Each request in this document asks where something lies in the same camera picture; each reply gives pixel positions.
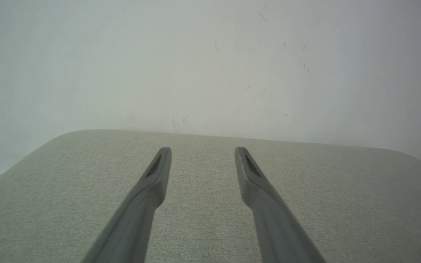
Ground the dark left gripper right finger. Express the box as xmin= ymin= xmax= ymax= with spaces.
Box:
xmin=235 ymin=147 xmax=327 ymax=263

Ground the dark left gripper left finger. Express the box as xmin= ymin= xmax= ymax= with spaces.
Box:
xmin=81 ymin=147 xmax=172 ymax=263

